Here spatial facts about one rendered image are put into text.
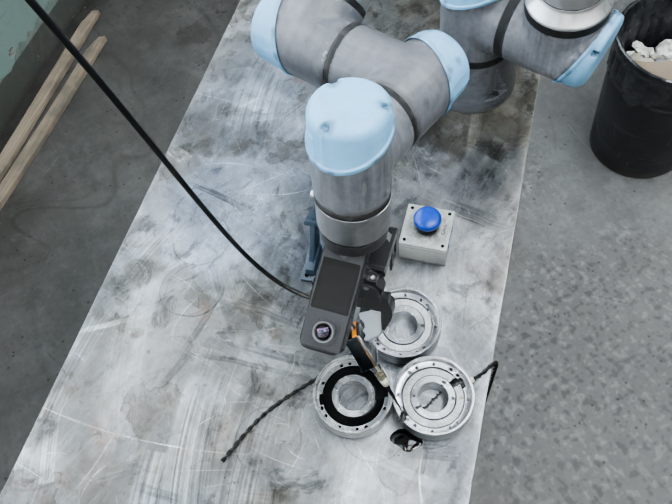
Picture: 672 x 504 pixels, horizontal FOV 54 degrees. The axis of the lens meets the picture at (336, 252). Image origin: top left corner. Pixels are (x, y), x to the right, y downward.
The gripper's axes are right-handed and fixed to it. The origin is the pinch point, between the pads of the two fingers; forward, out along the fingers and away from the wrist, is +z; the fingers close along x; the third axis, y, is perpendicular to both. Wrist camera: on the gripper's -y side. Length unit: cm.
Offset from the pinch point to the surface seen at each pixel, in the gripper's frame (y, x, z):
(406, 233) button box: 20.8, -2.0, 4.5
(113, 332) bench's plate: -2.0, 37.1, 12.4
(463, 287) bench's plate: 17.0, -11.5, 9.4
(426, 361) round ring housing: 3.2, -8.9, 8.2
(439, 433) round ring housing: -6.1, -12.5, 8.3
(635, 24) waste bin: 132, -40, 38
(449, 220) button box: 24.4, -7.6, 3.9
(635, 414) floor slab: 43, -57, 86
